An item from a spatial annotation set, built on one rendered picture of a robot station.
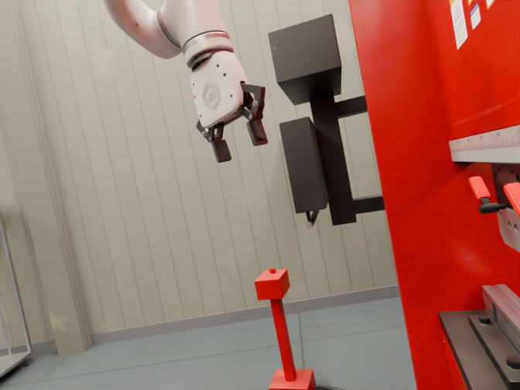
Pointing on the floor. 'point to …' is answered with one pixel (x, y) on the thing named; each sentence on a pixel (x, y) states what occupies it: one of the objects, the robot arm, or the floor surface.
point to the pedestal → (274, 278)
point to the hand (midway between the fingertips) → (240, 148)
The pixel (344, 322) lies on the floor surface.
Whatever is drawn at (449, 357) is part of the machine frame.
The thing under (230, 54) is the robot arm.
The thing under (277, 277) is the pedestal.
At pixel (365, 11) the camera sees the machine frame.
